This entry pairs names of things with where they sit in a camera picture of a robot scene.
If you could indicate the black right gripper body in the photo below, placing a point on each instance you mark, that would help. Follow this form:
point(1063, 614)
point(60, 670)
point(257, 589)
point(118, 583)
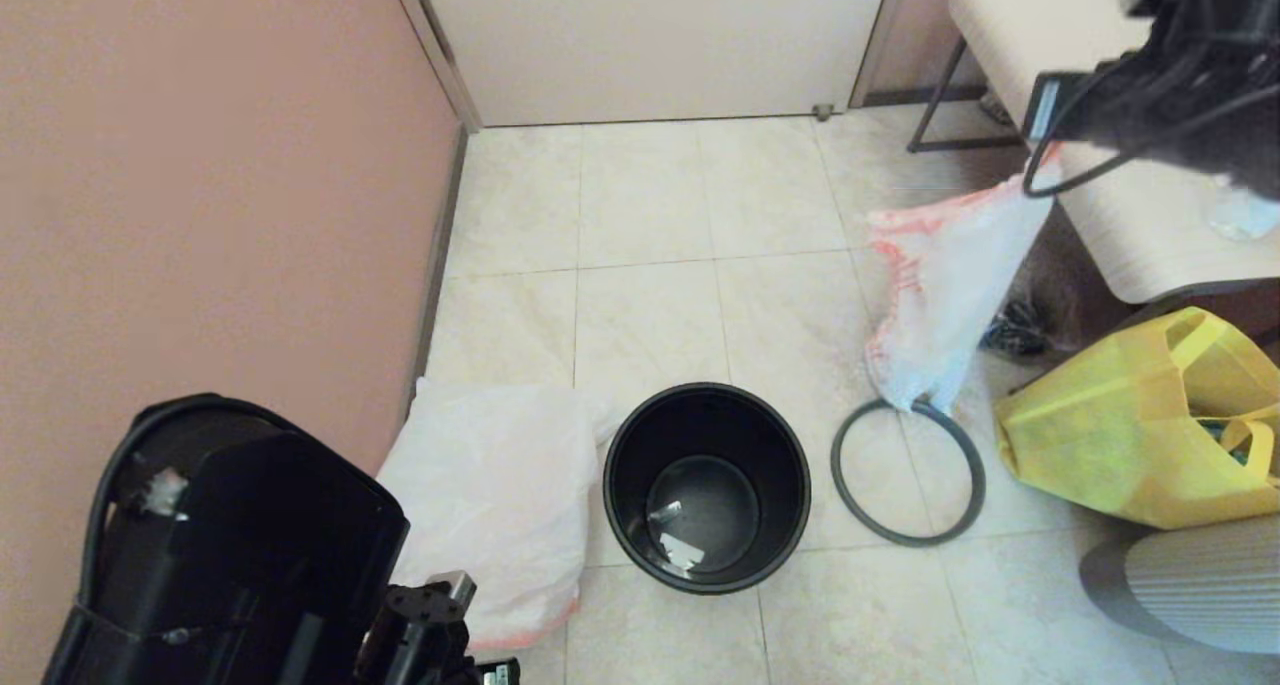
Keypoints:
point(1080, 110)

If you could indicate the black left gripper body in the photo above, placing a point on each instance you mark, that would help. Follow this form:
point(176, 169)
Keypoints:
point(495, 673)

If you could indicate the white trash bag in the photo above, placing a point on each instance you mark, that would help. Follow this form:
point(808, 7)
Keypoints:
point(950, 285)
point(500, 485)

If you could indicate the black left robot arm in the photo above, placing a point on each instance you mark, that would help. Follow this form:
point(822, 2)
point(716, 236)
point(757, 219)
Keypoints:
point(240, 565)

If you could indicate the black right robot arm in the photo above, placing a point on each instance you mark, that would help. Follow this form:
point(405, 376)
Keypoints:
point(1220, 75)

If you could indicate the white folded trash bag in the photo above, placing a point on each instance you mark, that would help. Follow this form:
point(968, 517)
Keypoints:
point(500, 485)

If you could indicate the clear plastic bag black contents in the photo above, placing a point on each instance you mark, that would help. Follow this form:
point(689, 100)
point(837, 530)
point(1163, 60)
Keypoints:
point(1020, 333)

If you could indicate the black round trash bin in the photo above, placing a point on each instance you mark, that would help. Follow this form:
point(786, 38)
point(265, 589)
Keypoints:
point(640, 435)

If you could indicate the yellow fabric tote bag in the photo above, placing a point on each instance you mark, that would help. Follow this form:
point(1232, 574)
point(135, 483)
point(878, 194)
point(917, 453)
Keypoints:
point(1100, 435)

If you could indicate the beige wood-grain bench top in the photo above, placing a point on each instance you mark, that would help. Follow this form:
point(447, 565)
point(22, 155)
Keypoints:
point(1010, 25)

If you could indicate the beige wooden bench table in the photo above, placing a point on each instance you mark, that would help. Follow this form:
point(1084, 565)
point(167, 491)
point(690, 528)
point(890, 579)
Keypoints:
point(960, 146)

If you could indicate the clear plastic water bottle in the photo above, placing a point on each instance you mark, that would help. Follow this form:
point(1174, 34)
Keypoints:
point(1245, 223)

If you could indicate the white paper scrap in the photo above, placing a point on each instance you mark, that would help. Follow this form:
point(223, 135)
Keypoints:
point(683, 553)

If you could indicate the small silver wrapper scrap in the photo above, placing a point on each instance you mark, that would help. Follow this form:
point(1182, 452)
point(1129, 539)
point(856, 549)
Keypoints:
point(666, 511)

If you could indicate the teal patterned cloth item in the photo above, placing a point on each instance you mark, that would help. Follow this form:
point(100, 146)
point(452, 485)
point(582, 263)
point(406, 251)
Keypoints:
point(1220, 443)

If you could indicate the white door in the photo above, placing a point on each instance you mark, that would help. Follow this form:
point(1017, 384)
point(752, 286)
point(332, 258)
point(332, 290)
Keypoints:
point(650, 45)

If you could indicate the grey ribbed round object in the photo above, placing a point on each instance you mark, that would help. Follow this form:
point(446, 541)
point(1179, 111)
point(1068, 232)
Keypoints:
point(1200, 585)

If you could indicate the beige door frame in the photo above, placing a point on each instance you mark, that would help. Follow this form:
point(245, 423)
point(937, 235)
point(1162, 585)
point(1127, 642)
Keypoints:
point(440, 55)

